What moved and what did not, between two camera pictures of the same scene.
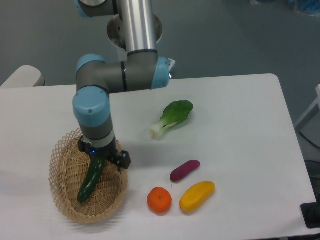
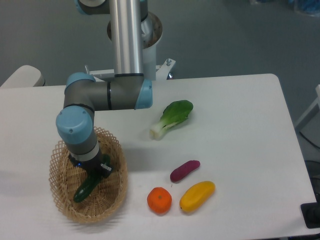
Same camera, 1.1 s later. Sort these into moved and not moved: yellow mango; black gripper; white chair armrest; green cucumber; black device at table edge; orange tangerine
Moved: green cucumber; black gripper
Not moved: white chair armrest; yellow mango; orange tangerine; black device at table edge
